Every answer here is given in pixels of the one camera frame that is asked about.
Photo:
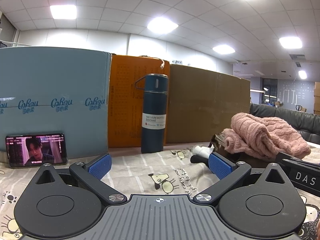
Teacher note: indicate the ceiling air vent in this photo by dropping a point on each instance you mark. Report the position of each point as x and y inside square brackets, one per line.
[297, 57]

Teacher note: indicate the white tube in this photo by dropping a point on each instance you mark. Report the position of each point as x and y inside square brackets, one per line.
[201, 151]

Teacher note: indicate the orange cardboard box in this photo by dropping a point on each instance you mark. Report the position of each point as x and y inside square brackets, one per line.
[127, 100]

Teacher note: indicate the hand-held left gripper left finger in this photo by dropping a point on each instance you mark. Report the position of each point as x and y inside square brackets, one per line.
[101, 167]

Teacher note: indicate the black leather sofa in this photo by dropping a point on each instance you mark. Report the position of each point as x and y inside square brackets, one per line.
[287, 117]

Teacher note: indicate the small black object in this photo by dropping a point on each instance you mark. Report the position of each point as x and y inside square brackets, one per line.
[198, 159]

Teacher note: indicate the brown cardboard box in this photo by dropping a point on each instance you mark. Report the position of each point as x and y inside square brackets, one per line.
[207, 105]

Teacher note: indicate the dark blue vacuum bottle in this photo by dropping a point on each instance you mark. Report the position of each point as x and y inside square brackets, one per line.
[153, 115]

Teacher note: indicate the cartoon dog printed blanket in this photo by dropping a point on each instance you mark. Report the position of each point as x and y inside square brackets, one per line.
[150, 162]

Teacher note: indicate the black smartphone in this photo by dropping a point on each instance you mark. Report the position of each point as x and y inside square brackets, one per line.
[37, 150]

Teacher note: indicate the blue printed cardboard box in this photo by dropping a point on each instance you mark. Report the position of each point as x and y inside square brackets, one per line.
[55, 85]

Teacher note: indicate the pink knitted sweater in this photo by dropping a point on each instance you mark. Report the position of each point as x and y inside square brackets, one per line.
[262, 135]

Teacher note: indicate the stacked cardboard boxes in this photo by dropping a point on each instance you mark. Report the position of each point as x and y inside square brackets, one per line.
[317, 97]

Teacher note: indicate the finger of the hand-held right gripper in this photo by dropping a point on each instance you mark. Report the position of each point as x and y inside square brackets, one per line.
[283, 155]

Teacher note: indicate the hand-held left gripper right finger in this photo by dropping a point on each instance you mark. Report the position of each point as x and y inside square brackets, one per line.
[220, 167]

